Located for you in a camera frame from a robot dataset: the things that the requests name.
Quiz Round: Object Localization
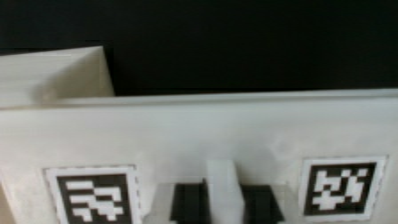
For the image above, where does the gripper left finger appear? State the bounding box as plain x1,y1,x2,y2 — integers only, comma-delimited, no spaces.
169,181,212,224

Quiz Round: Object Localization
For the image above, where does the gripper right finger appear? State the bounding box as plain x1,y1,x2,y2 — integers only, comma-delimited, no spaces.
242,185,285,224

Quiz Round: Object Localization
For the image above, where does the white door panel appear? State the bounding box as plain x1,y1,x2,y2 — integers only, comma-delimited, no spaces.
0,89,398,224

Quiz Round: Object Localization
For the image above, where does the white cabinet body box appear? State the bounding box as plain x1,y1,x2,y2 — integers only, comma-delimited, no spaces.
0,46,114,109

